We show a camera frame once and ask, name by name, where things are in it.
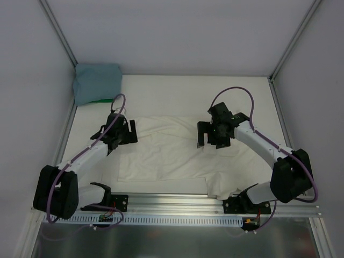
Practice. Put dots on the white t-shirt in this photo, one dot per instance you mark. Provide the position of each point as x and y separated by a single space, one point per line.
167 150

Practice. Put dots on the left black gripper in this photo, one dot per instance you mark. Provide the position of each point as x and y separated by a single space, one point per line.
123 136

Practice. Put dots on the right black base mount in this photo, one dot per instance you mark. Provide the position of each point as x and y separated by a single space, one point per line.
241 204

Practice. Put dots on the folded blue t-shirt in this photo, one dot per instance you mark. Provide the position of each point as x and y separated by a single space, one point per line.
96 82

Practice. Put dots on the right aluminium frame post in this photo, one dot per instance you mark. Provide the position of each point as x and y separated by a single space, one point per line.
296 36

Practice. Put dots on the white slotted cable duct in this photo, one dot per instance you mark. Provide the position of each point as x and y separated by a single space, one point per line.
156 220

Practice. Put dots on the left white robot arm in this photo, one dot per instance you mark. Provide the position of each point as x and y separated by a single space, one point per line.
58 192

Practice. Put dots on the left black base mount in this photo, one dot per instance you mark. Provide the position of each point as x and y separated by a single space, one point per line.
120 202

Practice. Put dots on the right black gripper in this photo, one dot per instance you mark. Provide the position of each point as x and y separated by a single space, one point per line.
212 137

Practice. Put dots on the aluminium frame post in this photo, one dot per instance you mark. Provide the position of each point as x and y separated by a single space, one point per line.
46 8
296 36

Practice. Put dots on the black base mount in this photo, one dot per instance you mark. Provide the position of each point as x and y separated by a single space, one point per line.
241 204
120 202

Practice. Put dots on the left aluminium frame post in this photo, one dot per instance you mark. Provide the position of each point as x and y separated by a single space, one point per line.
46 8

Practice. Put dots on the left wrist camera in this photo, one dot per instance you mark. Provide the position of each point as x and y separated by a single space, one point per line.
119 110

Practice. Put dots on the aluminium mounting rail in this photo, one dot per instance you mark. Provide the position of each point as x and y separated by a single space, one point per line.
201 205

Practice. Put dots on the folded green t-shirt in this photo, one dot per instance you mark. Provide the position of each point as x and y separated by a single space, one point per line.
103 101

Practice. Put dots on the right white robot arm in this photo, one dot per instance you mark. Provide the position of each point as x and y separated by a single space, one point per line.
291 169

